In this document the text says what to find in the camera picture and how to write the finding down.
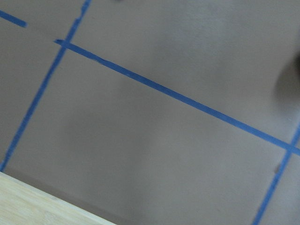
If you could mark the bamboo cutting board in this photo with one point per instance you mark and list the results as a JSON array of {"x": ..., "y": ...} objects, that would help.
[{"x": 22, "y": 204}]

